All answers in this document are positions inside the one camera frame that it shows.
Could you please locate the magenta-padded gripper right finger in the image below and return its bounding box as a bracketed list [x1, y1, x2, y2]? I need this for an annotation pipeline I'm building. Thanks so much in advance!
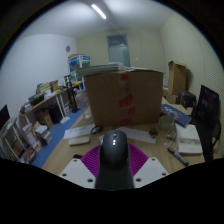
[128, 143, 170, 189]

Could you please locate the black office chair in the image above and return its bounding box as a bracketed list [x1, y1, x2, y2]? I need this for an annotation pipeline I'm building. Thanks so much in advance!
[191, 84, 222, 163]

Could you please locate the small dark binder clip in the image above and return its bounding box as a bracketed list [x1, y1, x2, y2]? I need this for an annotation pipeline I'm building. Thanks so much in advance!
[148, 128, 159, 139]

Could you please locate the white closed book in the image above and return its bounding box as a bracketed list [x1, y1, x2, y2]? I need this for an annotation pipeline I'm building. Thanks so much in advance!
[174, 123, 204, 156]

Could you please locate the small white flat device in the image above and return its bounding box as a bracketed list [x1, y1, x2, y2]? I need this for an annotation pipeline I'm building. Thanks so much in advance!
[68, 135, 91, 147]

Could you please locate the white paper sheet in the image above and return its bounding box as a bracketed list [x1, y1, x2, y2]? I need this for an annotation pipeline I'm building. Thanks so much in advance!
[63, 123, 98, 140]
[118, 125, 157, 145]

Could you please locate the white shelf unit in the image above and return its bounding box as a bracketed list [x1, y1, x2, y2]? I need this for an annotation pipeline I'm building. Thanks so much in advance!
[0, 116, 38, 164]

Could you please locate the white cable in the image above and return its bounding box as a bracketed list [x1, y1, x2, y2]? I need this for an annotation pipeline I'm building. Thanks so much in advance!
[165, 131, 178, 151]

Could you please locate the grey window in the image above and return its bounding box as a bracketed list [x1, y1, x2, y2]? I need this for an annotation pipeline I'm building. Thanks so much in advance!
[106, 33, 132, 68]

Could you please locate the large brown cardboard box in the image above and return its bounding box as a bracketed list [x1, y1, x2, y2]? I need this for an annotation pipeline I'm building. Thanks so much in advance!
[83, 69, 165, 128]

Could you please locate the clear plastic container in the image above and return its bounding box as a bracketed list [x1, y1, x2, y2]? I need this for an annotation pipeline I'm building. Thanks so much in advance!
[158, 114, 176, 133]

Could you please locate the black computer mouse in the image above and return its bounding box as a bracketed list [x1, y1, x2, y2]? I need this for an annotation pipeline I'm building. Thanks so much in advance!
[94, 129, 135, 191]

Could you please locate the blue and white carton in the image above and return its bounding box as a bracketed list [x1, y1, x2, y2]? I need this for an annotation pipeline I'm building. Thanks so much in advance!
[68, 54, 92, 83]

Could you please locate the blue book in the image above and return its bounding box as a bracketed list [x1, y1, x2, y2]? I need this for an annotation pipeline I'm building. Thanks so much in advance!
[161, 103, 193, 128]

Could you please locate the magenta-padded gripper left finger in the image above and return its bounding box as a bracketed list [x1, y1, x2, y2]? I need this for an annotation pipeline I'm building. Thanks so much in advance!
[59, 144, 103, 190]

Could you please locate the cluttered wooden side desk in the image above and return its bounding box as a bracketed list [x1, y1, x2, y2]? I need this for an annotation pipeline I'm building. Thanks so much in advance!
[19, 79, 73, 128]

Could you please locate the tall open cardboard box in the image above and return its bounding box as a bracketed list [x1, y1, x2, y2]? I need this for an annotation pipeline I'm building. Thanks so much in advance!
[167, 60, 188, 98]

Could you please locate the ceiling light strip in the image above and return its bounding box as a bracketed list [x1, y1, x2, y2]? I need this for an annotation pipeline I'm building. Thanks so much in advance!
[90, 3, 108, 20]

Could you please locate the dark bag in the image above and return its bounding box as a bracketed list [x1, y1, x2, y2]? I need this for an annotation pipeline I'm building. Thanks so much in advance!
[176, 89, 198, 109]

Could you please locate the black monitor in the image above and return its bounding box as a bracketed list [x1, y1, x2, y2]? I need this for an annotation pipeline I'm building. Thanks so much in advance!
[0, 104, 11, 131]

